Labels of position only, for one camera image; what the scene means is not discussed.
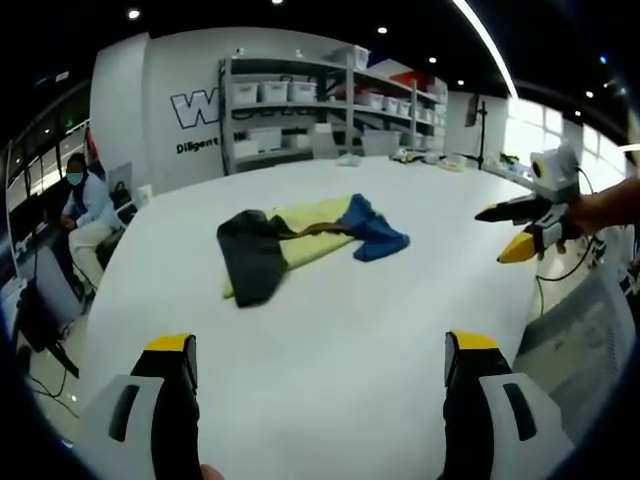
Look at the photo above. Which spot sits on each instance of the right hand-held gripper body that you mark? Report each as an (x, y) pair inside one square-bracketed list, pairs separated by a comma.
[(555, 172)]

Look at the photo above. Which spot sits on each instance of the white cloth bundle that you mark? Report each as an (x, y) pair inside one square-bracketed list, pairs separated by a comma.
[(348, 161)]

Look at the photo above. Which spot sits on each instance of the black brown blue garment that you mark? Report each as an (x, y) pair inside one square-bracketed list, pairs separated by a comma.
[(255, 260)]

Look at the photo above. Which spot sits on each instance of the black bag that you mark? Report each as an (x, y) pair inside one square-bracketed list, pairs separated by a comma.
[(121, 196)]

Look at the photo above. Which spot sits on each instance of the white tray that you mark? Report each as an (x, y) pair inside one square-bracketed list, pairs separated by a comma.
[(452, 164)]

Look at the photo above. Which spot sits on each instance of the grey metal shelving unit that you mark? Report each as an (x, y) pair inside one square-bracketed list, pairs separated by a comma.
[(330, 105)]

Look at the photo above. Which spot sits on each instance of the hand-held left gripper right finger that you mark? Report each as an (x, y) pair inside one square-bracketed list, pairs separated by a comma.
[(492, 400)]

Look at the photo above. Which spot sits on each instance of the grey mesh office chair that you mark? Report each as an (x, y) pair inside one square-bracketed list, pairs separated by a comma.
[(580, 330)]

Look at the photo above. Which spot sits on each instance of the yellow-green folding template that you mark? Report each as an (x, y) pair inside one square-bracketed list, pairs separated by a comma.
[(315, 240)]

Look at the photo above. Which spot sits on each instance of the black monitor on stand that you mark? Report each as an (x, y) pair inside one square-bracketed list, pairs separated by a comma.
[(474, 112)]

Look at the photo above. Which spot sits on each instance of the small white container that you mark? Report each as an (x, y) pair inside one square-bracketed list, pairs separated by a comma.
[(144, 195)]

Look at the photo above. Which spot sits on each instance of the person's left hand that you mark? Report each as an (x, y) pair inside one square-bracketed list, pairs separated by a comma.
[(214, 473)]

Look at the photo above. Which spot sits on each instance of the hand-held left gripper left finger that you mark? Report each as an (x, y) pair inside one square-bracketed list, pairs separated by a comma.
[(150, 400)]

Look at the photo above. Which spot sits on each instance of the small clutter of tools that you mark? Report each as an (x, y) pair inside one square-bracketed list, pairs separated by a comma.
[(409, 157)]

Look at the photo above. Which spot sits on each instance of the ceiling light strip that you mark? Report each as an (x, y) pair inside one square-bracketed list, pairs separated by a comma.
[(487, 45)]

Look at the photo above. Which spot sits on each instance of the dark computer case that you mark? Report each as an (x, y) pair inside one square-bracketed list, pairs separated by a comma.
[(47, 295)]

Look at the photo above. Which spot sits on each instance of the rows of white storage bins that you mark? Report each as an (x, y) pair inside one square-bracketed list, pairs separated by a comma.
[(280, 91)]

